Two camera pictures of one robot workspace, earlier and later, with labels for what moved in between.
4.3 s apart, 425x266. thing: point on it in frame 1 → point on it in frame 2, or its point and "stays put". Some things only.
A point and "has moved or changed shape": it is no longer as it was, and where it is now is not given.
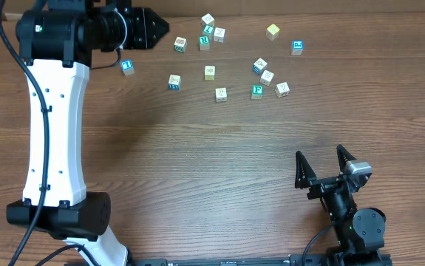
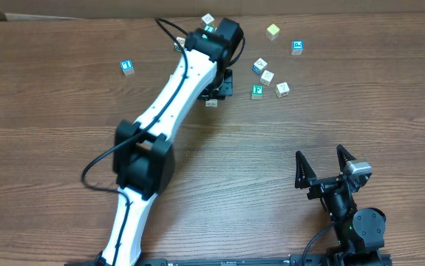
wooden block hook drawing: [221, 94] has moved or changed shape
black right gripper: [327, 187] stays put
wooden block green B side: [179, 44] stays put
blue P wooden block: [297, 47] stays put
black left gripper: [137, 28] → [219, 89]
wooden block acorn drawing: [282, 89] stays put
